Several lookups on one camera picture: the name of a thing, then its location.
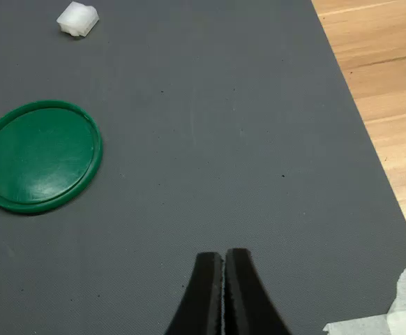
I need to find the small white plastic terminal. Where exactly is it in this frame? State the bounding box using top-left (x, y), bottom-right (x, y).
top-left (56, 1), bottom-right (100, 38)

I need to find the round green plastic lid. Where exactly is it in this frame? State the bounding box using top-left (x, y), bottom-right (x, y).
top-left (0, 100), bottom-right (103, 215)

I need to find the dark grey mat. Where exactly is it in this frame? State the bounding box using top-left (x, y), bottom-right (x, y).
top-left (0, 0), bottom-right (406, 335)

